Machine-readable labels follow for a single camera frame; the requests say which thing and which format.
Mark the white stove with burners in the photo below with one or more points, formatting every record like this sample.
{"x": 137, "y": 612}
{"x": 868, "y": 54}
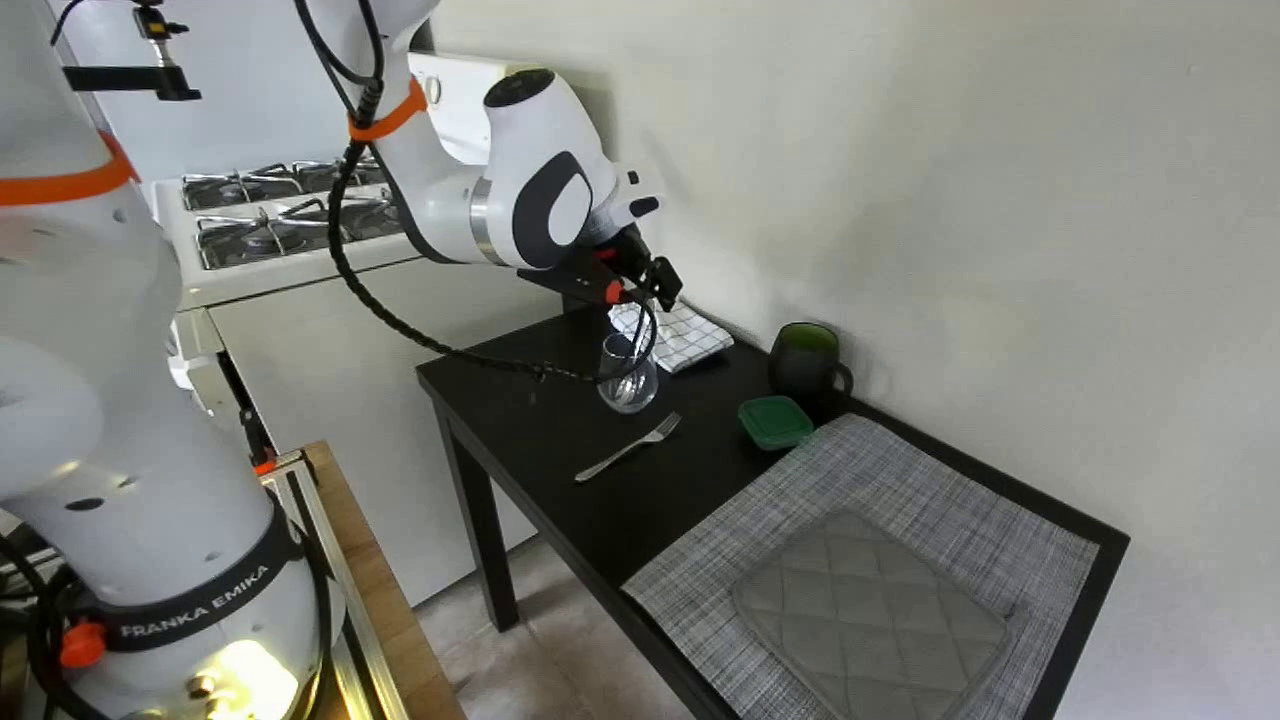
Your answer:
{"x": 313, "y": 290}

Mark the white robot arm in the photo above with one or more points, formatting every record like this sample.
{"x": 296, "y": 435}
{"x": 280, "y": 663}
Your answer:
{"x": 184, "y": 588}

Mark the black side table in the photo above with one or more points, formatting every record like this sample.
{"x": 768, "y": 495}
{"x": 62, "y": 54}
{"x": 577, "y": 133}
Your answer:
{"x": 517, "y": 425}

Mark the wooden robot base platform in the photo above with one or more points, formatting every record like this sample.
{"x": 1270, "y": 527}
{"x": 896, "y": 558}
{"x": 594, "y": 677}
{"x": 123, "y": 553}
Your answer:
{"x": 383, "y": 663}

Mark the white checkered dish towel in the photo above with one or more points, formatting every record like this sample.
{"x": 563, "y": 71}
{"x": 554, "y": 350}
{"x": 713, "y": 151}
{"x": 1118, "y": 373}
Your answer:
{"x": 679, "y": 337}

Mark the grey quilted pot holder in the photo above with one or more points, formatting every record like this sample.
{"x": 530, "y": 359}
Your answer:
{"x": 864, "y": 625}

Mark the black camera on stand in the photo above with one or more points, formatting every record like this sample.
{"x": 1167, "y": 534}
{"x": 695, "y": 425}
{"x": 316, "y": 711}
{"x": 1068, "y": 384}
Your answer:
{"x": 146, "y": 71}

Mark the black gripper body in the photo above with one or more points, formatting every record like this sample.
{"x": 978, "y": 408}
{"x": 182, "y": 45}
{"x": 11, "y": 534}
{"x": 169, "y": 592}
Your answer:
{"x": 606, "y": 274}

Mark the grey woven placemat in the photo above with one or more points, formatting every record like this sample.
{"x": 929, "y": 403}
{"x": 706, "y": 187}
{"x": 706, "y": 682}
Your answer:
{"x": 1009, "y": 558}

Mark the clear glass cup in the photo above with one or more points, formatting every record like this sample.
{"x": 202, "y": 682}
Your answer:
{"x": 608, "y": 382}

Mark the dark green mug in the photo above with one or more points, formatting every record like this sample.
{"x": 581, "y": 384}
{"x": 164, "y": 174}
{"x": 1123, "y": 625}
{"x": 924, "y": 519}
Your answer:
{"x": 806, "y": 366}

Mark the silver fork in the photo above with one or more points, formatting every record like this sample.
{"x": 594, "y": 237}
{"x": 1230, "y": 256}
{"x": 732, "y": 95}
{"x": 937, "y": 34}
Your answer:
{"x": 635, "y": 447}

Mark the small green container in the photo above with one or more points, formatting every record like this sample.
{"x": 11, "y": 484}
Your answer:
{"x": 772, "y": 421}

